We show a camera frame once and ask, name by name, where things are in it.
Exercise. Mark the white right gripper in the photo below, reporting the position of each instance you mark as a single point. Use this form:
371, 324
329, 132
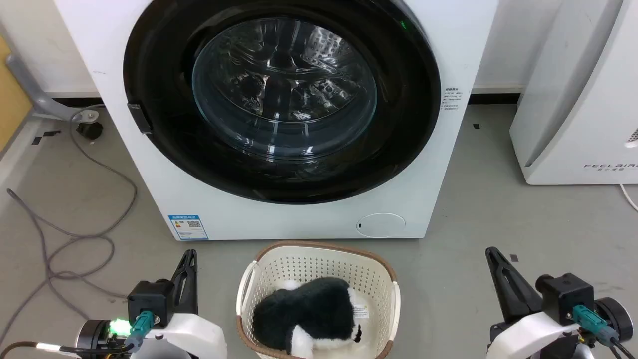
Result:
528, 339

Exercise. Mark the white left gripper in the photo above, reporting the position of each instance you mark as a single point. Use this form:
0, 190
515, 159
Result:
194, 336

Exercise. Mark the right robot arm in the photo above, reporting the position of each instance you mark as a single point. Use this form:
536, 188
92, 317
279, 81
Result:
614, 316

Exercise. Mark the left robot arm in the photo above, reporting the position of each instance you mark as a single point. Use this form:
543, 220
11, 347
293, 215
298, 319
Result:
94, 339

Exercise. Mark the white front-load washing machine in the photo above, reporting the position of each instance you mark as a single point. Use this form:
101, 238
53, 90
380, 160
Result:
109, 164

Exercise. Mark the black round washer door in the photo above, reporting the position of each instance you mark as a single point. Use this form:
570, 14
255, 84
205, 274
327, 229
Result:
164, 60

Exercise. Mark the black and white plush toy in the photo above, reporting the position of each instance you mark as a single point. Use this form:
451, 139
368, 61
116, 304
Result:
304, 311

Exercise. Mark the cream perforated laundry basket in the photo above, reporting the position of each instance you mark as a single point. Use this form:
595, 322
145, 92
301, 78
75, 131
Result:
309, 262

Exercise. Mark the white plush toy tag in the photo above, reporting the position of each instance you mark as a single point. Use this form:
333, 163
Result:
361, 312

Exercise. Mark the black caster wheel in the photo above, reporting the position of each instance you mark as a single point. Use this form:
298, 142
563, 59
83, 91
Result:
89, 130

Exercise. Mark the white air purifier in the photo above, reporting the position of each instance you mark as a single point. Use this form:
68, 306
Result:
578, 99

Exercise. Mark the yellow wooden panel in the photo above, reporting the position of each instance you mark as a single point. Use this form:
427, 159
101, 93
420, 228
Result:
11, 99

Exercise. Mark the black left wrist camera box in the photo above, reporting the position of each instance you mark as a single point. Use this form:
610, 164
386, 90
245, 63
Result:
149, 299

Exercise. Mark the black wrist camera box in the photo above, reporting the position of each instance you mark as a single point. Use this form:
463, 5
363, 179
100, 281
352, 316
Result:
565, 294
149, 299

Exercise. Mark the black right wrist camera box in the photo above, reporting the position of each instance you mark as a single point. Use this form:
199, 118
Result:
565, 294

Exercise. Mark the grey metal bracket leg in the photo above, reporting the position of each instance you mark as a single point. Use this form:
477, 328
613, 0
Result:
35, 92

